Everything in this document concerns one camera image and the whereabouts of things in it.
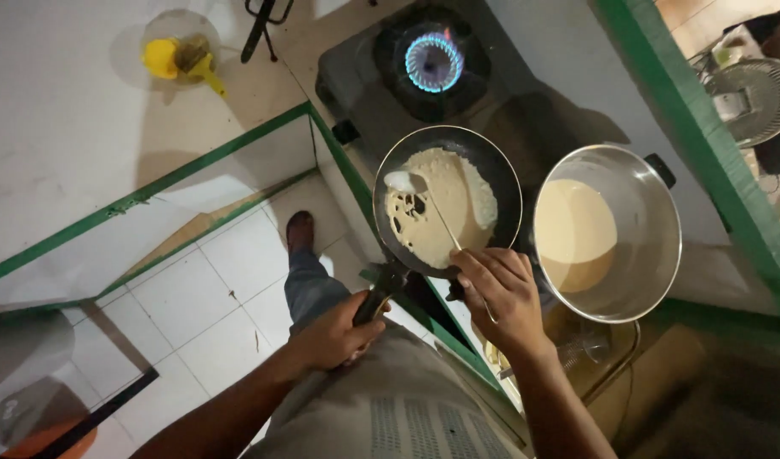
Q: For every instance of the person's right hand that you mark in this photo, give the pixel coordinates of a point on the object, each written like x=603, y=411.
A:
x=508, y=299

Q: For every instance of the person's left hand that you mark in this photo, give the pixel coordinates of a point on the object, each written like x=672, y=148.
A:
x=329, y=338

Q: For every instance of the black frying pan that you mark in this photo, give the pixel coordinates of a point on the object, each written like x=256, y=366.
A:
x=492, y=166

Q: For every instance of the long metal spoon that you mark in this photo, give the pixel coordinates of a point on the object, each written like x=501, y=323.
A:
x=407, y=183

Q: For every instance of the person's blue jeans leg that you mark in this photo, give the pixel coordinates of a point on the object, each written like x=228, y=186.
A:
x=310, y=287

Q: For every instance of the clear drinking glass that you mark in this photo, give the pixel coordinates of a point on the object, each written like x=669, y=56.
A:
x=584, y=347

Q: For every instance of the beige batter in pot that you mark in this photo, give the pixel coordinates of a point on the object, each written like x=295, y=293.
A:
x=571, y=233

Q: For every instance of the person's beige shirt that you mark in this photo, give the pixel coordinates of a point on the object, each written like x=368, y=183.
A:
x=390, y=408

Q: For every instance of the beige pancake batter in pan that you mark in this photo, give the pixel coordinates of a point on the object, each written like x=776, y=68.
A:
x=450, y=217

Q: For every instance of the steel pot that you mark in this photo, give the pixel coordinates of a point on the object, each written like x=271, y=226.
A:
x=645, y=223

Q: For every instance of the grey gas stove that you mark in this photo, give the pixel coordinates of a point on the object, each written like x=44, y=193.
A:
x=555, y=95

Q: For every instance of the black stove burner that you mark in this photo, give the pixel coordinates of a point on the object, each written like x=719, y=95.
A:
x=434, y=62

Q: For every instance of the green wooden beam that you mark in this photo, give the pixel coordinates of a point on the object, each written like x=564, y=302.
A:
x=696, y=127

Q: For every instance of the black metal tool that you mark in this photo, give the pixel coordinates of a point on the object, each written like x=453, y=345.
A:
x=257, y=32

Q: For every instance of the grey electric fan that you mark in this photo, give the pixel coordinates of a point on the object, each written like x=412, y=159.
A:
x=756, y=102

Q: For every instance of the clear glass bowl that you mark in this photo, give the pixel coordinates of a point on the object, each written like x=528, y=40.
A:
x=198, y=29

